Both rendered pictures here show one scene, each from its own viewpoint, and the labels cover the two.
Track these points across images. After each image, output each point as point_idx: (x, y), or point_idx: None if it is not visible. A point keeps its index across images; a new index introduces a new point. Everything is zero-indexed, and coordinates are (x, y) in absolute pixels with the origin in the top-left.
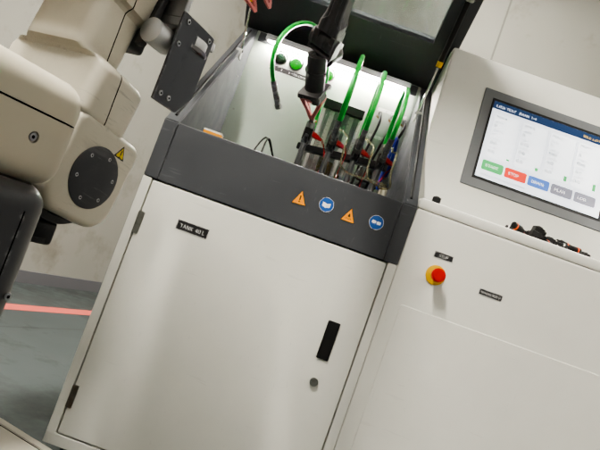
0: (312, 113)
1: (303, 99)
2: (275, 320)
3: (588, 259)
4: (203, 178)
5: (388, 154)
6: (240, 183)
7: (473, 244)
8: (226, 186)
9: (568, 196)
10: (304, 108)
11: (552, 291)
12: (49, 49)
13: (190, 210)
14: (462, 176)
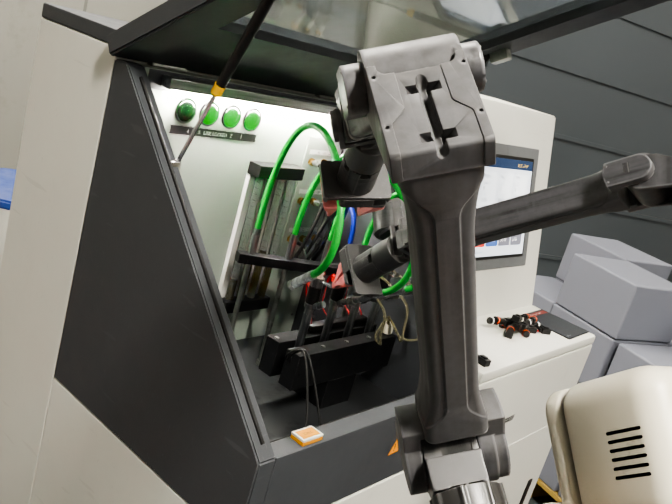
0: (344, 286)
1: (348, 285)
2: None
3: (564, 348)
4: (304, 499)
5: (351, 238)
6: (342, 474)
7: (507, 388)
8: (328, 488)
9: (507, 242)
10: (337, 285)
11: (540, 388)
12: None
13: None
14: None
